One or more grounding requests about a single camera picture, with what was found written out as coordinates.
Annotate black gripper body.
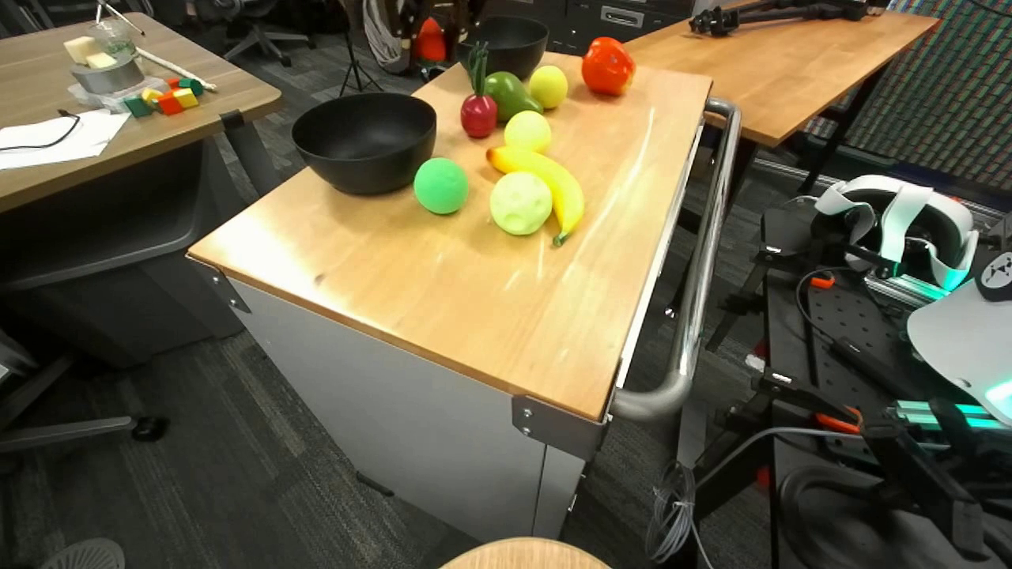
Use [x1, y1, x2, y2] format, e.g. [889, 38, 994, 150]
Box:
[397, 0, 488, 63]

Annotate small red orange fruit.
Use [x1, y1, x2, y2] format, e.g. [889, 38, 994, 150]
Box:
[414, 15, 447, 63]

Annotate red radish with green stem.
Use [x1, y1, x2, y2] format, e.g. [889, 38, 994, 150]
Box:
[458, 42, 496, 138]

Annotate yellow lemon ball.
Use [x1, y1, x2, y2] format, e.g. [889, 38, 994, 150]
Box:
[527, 67, 569, 110]

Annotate yellow fruit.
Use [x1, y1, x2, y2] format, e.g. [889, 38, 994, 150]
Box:
[502, 110, 553, 151]

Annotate green lime ball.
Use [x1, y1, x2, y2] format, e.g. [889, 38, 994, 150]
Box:
[414, 159, 468, 214]

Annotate light green round fruit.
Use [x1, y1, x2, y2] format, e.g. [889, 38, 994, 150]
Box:
[492, 172, 553, 236]

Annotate yellow banana orange tip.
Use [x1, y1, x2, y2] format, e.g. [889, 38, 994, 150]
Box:
[483, 145, 585, 247]

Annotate black bowl near table edge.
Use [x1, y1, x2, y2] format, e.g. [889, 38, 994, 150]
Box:
[464, 15, 549, 78]

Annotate black bowl far side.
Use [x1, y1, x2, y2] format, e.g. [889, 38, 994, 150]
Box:
[291, 91, 438, 197]

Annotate coloured toy blocks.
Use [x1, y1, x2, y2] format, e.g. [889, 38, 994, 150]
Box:
[122, 77, 206, 118]

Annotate clear plastic cup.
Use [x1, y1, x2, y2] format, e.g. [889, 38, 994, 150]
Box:
[63, 20, 142, 96]

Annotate white paper sheets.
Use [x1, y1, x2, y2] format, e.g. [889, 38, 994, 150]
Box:
[0, 110, 127, 172]

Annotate white tool cart cabinet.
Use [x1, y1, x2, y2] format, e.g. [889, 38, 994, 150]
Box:
[206, 268, 602, 542]

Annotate large wooden office desk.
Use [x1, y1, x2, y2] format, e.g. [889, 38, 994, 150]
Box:
[0, 12, 281, 212]

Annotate white VR headset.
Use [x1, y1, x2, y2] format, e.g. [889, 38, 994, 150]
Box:
[814, 174, 976, 302]

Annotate round wooden stool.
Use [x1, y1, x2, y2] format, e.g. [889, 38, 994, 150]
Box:
[440, 538, 610, 569]

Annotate metal cart handle bar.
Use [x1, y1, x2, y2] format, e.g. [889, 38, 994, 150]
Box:
[614, 97, 739, 421]

